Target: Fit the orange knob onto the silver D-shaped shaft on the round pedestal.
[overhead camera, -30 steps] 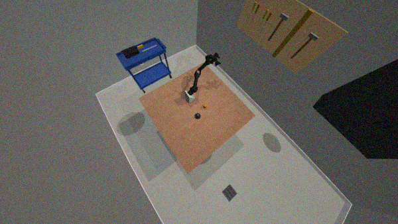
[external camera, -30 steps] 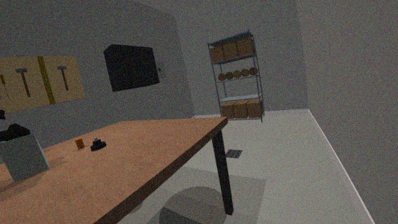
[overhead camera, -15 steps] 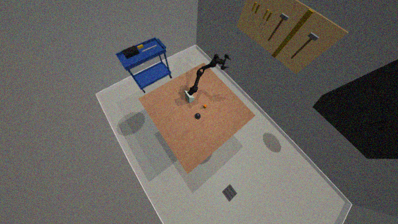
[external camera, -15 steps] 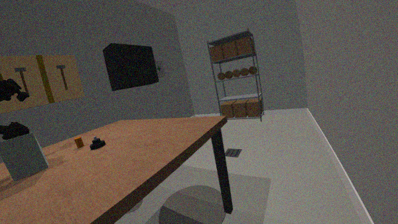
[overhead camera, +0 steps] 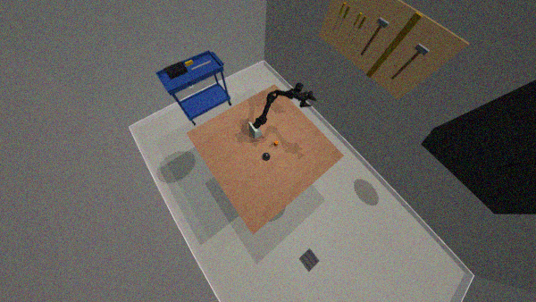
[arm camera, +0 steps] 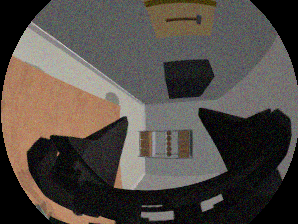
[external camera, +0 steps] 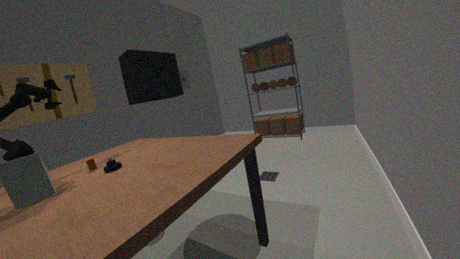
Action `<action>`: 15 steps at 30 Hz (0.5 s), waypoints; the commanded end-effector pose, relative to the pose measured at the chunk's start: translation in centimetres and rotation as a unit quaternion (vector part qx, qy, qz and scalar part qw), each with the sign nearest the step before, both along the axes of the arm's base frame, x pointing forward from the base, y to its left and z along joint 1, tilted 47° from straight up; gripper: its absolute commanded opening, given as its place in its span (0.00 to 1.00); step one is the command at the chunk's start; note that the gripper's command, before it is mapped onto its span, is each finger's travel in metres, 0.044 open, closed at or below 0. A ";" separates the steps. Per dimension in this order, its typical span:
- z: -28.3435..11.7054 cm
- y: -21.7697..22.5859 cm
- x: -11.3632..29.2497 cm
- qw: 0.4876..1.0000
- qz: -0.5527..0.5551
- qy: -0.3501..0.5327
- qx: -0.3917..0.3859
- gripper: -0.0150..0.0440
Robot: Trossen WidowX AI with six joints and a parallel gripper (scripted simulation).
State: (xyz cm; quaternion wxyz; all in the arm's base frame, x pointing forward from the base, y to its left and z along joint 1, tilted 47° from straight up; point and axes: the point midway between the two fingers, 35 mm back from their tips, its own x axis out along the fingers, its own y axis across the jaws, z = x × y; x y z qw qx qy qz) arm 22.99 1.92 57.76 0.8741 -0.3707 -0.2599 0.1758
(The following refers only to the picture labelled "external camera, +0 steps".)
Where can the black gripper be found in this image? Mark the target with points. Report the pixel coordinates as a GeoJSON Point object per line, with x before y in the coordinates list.
{"type": "Point", "coordinates": [46, 93]}

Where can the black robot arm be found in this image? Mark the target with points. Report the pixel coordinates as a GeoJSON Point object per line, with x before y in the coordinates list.
{"type": "Point", "coordinates": [18, 149]}

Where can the orange knob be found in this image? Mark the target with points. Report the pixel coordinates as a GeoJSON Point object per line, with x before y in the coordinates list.
{"type": "Point", "coordinates": [91, 164]}

